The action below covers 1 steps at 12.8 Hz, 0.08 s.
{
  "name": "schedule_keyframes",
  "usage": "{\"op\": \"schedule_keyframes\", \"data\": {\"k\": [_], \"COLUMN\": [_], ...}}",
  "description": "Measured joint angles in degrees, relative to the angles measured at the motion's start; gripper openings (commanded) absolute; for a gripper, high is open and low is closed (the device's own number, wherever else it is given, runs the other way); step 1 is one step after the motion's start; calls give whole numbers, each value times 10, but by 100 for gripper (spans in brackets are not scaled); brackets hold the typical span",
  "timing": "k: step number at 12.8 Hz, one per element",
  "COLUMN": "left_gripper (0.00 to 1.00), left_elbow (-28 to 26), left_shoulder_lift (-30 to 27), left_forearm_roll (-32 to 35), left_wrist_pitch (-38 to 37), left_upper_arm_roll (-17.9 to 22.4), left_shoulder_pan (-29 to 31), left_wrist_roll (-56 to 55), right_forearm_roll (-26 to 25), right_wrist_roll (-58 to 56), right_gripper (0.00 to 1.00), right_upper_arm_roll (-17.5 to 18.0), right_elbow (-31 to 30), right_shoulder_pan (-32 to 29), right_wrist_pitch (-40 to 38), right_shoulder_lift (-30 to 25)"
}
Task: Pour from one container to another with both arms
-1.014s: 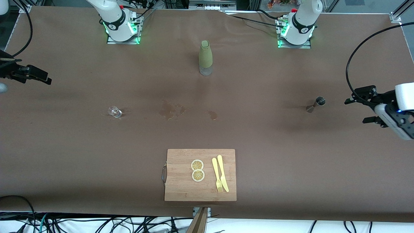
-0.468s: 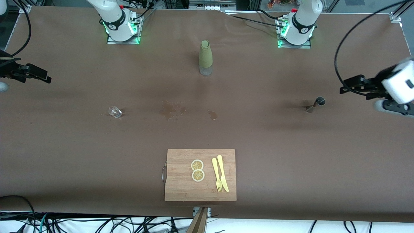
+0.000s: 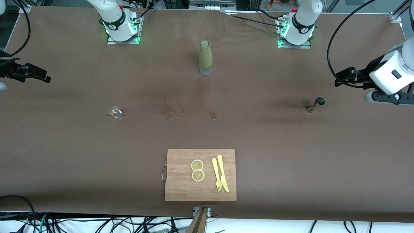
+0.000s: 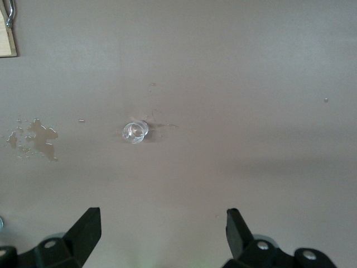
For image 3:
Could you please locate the metal jigger measuring cup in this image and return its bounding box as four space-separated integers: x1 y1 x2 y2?
306 96 326 114

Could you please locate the clear glass cup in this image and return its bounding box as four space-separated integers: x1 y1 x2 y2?
108 105 123 119

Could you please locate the brown table cover sheet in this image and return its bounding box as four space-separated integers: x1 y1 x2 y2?
0 6 414 224

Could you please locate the green bottle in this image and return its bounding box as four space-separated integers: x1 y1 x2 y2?
199 40 213 76

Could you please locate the grey power strip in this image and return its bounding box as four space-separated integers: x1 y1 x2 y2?
189 0 237 10

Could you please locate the yellow plastic fork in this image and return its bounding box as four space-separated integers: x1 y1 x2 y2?
212 158 223 193

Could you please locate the yellow plastic knife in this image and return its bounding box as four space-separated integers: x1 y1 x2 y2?
217 155 229 193

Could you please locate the wooden cutting board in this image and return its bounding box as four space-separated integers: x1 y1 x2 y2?
164 149 237 202

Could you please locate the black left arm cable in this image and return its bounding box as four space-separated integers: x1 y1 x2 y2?
327 0 414 88

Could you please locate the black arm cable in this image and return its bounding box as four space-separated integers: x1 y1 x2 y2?
327 0 414 88
6 0 31 57

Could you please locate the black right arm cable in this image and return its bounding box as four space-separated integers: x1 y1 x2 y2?
6 0 31 57

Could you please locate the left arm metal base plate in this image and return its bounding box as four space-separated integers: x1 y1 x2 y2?
277 18 312 49

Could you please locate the aluminium frame corner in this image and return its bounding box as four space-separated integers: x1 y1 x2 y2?
390 0 414 23
18 0 33 13

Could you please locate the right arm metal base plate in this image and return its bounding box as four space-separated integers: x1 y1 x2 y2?
107 13 142 45

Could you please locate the black base cable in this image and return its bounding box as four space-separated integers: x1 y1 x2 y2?
222 9 285 29

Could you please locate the black looped floor cable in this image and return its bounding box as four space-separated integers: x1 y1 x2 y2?
0 195 37 233

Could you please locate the teal floor cable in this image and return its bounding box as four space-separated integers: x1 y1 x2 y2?
38 214 49 233

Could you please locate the metal bracket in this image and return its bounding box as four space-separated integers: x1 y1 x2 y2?
193 207 211 218

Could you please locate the wooden post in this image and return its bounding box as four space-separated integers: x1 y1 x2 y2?
186 207 209 233

